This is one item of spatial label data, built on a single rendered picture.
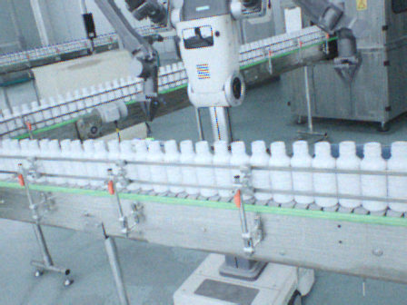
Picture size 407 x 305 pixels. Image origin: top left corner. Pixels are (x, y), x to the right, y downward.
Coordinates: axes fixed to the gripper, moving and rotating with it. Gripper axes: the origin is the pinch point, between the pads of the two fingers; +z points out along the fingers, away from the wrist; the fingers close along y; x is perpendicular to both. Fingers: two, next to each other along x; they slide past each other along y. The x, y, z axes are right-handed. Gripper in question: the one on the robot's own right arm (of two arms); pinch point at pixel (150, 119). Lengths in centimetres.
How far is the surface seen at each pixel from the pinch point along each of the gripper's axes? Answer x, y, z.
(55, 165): -17.7, -30.7, 17.6
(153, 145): -19.3, 16.5, 9.8
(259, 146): -19, 52, 10
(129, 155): -18.2, 5.6, 13.2
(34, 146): -18.4, -42.2, 10.6
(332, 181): -17, 71, 18
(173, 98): 149, -94, -27
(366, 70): 343, 9, -69
